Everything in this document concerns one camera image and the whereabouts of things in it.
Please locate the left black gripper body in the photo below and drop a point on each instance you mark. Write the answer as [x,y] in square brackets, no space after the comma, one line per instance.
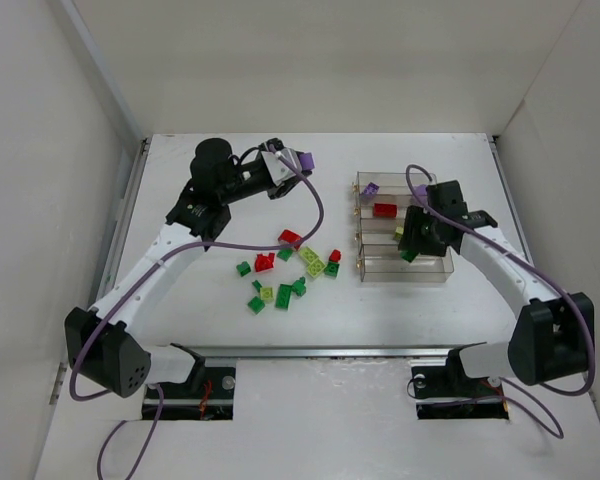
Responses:
[280,187]

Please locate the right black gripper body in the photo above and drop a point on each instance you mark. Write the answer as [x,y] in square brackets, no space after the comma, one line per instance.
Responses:
[421,240]

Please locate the green lego brick carried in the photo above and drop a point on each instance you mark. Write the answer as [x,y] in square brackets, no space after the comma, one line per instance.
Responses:
[408,256]

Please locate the small purple lego brick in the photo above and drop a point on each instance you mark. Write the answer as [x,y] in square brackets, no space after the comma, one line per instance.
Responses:
[369,193]

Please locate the red rounded lego brick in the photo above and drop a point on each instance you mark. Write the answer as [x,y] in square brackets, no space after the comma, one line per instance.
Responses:
[290,239]

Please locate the red rectangular lego brick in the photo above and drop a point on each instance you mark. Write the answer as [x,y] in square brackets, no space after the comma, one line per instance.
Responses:
[385,210]

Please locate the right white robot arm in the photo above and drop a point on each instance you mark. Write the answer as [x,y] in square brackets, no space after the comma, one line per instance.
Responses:
[554,332]

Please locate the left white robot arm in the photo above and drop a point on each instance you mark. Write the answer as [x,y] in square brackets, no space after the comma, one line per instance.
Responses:
[102,340]

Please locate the purple heart lego piece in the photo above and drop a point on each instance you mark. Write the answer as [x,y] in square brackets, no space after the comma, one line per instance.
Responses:
[420,191]

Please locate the clear container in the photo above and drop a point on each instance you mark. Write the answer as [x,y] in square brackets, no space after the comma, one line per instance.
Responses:
[364,211]
[375,234]
[391,183]
[383,263]

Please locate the red irregular lego piece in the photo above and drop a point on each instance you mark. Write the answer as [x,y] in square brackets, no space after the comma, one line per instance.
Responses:
[264,262]

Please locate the lime lego brick upper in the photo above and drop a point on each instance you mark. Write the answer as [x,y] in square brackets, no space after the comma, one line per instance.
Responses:
[307,254]

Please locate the small dark green lego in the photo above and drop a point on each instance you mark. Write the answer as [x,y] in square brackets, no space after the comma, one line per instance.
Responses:
[256,285]

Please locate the lime lego brick lower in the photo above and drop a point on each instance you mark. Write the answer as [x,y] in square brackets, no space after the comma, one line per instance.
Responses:
[316,268]

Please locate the small lime lego brick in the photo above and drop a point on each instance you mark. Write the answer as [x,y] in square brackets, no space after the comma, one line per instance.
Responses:
[267,294]

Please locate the long green lego brick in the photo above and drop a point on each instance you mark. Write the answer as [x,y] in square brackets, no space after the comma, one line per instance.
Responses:
[283,297]

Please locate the green lego piece studded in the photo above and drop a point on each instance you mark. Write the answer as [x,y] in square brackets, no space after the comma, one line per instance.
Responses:
[299,287]

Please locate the green lego brick bottom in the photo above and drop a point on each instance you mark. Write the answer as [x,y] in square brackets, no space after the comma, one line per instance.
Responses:
[256,305]

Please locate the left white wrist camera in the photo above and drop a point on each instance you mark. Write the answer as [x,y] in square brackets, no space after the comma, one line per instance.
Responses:
[277,162]

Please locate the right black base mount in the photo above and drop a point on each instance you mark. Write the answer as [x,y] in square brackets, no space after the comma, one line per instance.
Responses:
[441,393]

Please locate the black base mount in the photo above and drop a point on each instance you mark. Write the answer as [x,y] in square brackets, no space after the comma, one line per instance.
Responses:
[441,393]
[210,398]

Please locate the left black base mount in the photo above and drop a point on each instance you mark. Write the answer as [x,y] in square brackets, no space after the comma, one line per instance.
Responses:
[210,398]

